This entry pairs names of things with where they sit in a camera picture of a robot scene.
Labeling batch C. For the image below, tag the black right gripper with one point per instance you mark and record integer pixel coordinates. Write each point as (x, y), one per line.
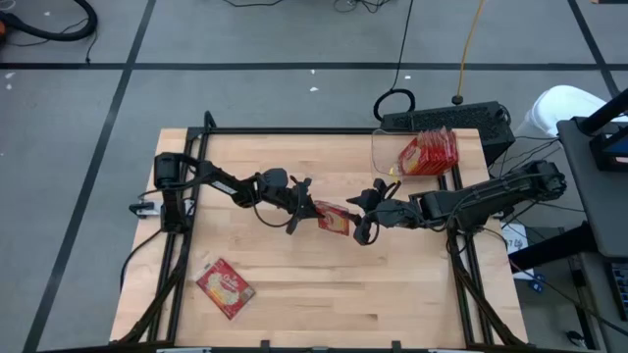
(387, 211)

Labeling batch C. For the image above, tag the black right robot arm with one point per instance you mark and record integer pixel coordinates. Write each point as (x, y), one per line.
(490, 198)

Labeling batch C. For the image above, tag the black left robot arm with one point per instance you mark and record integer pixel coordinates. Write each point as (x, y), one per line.
(230, 186)

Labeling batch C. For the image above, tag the white plastic bin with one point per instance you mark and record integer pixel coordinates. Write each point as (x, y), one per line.
(559, 105)

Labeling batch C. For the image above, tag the black electronics box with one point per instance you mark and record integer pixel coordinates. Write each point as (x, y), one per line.
(601, 152)

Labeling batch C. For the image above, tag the small yellow tag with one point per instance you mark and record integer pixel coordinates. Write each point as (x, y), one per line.
(392, 171)

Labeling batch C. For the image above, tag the white paper sheet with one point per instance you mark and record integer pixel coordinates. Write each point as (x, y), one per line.
(515, 240)

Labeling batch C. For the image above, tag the black stand leg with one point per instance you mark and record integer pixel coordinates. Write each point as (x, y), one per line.
(549, 247)

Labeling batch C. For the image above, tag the blue tag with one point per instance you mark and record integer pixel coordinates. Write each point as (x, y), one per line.
(537, 283)

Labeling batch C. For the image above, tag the grey side table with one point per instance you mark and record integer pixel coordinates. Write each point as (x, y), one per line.
(598, 206)

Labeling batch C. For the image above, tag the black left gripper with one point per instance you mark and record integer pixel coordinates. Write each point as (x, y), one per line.
(297, 201)

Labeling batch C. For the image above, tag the black keyboard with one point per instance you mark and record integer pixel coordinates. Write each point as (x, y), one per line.
(620, 289)

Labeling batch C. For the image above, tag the black computer case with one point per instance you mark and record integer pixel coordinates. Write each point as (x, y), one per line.
(466, 117)

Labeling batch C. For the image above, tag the black pole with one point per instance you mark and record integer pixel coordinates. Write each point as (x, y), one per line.
(606, 110)

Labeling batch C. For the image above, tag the clear plastic basket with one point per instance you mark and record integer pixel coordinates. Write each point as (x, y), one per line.
(385, 152)

